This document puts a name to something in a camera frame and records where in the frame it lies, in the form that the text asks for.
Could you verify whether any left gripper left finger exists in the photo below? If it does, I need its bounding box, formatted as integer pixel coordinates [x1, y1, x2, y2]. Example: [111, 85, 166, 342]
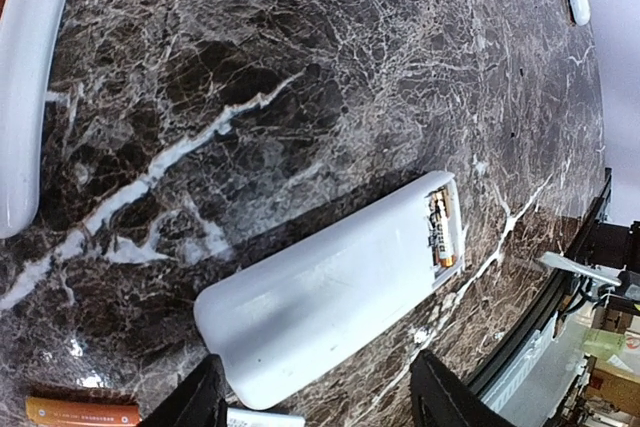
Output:
[142, 354, 228, 427]

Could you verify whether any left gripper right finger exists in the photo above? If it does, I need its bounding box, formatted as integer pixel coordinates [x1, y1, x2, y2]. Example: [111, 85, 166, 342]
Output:
[410, 349, 513, 427]

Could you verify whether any white slotted cable duct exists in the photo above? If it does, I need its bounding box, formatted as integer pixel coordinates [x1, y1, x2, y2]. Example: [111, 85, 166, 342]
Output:
[480, 314, 558, 413]

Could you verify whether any black gold AAA battery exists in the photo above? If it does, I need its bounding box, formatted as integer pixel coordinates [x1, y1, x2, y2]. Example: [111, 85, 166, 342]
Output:
[427, 187, 457, 269]

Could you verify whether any black front table rail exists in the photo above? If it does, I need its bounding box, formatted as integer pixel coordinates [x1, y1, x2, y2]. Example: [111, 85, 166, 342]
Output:
[466, 167, 612, 397]

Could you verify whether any white battery compartment cover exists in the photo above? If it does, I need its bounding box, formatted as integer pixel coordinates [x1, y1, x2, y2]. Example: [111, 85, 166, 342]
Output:
[227, 407, 306, 427]

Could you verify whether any orange AAA battery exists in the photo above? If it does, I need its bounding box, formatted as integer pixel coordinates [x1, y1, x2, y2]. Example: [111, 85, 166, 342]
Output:
[25, 397, 141, 427]

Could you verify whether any white remote with display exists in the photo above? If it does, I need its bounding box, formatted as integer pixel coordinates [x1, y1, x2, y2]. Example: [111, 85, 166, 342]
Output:
[1, 0, 66, 239]

